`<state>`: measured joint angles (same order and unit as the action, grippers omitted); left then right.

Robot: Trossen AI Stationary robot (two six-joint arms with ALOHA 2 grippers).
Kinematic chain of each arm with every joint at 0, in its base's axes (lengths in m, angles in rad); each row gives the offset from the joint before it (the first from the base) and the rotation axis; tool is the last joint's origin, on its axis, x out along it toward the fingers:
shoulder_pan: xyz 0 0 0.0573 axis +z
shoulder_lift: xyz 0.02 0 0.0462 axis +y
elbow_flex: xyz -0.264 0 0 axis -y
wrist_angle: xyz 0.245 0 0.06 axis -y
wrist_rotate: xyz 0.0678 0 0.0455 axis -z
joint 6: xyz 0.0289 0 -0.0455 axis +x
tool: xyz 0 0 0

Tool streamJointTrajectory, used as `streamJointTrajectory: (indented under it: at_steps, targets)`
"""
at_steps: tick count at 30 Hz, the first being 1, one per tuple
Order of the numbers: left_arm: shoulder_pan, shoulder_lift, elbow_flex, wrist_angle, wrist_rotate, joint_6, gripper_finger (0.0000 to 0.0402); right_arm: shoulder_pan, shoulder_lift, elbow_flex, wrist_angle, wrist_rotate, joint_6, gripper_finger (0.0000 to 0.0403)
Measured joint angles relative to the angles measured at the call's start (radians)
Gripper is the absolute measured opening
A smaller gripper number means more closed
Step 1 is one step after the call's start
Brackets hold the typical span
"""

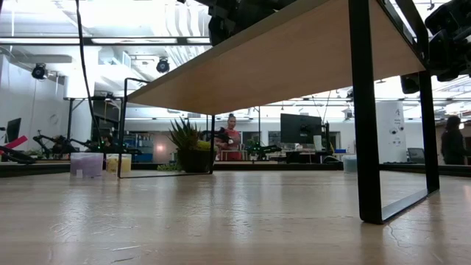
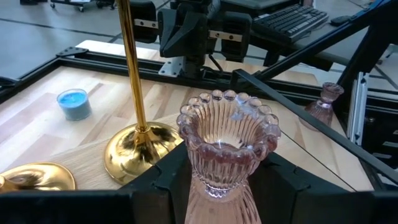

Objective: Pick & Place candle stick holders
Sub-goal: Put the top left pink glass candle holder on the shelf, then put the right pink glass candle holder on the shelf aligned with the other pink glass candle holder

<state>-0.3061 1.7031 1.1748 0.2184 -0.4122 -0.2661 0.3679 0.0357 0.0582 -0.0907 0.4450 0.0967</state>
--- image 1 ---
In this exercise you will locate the wooden shelf riser black legs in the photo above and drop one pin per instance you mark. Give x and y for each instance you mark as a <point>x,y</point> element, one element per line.
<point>294,66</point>

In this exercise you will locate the yellow candle jar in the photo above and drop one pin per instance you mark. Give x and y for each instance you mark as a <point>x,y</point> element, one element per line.
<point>112,165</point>

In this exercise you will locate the background black robot arm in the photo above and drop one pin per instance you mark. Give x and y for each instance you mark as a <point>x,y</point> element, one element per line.
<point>263,150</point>
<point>59,145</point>

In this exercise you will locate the black overhead beam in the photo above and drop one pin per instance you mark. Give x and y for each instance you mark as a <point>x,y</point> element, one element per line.
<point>180,41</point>

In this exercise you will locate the black ceiling spotlight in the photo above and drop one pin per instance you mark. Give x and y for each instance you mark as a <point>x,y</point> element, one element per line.
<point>162,66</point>
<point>39,71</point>

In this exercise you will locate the person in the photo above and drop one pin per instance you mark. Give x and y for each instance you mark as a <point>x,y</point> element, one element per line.
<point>235,147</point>
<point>453,143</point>

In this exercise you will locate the white display pillar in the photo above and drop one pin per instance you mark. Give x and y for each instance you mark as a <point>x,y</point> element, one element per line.
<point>392,125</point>

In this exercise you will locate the black computer monitor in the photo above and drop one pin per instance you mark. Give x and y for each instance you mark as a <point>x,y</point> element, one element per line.
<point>300,129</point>

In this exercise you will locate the white cylinder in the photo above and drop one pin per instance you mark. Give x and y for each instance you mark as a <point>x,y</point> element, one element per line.
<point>318,143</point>

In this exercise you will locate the potted green succulent plant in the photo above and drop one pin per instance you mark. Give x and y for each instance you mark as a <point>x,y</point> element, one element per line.
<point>193,160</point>

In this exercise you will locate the blue storage bin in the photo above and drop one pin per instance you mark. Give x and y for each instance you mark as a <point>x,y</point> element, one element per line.
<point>143,157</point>

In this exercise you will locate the dark shelving unit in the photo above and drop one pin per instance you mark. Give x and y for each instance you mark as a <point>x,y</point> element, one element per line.
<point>106,125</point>

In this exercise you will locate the small dark monitor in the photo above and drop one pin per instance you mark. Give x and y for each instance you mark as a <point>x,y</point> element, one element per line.
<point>13,130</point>

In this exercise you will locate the red bar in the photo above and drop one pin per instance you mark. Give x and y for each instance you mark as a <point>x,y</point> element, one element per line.
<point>16,141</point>

